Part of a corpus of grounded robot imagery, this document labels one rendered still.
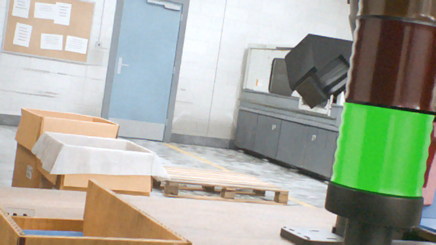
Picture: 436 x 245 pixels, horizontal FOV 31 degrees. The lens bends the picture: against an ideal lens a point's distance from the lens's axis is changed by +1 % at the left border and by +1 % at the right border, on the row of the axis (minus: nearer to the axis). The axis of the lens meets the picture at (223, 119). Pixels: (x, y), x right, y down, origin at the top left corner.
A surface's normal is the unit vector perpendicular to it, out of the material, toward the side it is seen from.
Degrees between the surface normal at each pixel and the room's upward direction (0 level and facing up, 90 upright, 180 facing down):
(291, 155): 90
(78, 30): 90
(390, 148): 76
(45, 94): 90
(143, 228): 90
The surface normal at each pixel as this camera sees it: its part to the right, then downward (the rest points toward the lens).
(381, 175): -0.10, -0.21
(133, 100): 0.37, 0.11
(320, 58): 0.44, -0.42
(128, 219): -0.89, -0.11
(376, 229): 0.05, 0.06
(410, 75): 0.15, -0.18
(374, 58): -0.56, -0.29
